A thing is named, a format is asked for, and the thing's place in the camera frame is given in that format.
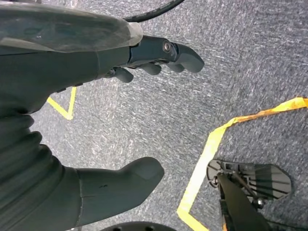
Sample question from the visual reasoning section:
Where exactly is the black round robot body plate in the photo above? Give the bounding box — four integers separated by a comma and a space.
100, 221, 177, 231

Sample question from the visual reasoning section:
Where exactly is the black left robot foot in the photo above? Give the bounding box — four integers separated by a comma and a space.
206, 160, 292, 202

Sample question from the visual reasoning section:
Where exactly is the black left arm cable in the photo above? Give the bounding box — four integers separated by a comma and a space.
122, 0, 186, 23

